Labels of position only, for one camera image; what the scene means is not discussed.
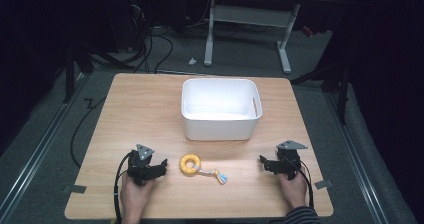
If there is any person's right hand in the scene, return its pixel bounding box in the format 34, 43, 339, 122
279, 172, 308, 210

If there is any yellow ring rope toy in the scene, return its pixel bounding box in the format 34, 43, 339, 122
179, 153, 229, 186

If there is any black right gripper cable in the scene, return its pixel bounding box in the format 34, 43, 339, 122
289, 155, 316, 209

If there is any black metal stand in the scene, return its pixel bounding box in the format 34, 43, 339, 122
289, 58, 352, 126
62, 38, 96, 104

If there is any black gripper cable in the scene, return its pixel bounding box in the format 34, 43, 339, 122
289, 155, 316, 209
113, 151, 134, 224

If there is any metal floor rail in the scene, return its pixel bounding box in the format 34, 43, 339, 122
323, 90, 392, 224
0, 80, 86, 220

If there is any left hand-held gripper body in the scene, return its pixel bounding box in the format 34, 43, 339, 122
126, 143, 161, 187

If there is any person's left hand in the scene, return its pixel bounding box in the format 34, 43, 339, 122
119, 174, 157, 218

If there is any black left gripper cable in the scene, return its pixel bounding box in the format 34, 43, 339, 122
113, 151, 134, 224

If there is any black floor cable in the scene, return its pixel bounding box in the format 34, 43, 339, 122
69, 97, 108, 169

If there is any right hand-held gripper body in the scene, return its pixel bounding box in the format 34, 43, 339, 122
273, 139, 308, 181

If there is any grey tape piece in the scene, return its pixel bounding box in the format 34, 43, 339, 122
61, 183, 88, 195
314, 179, 334, 190

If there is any white plastic bin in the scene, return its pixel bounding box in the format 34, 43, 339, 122
180, 78, 263, 142

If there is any desk with white legs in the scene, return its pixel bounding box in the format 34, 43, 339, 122
203, 0, 344, 75

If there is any bundle of black cables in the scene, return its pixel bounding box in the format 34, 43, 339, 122
128, 0, 175, 74

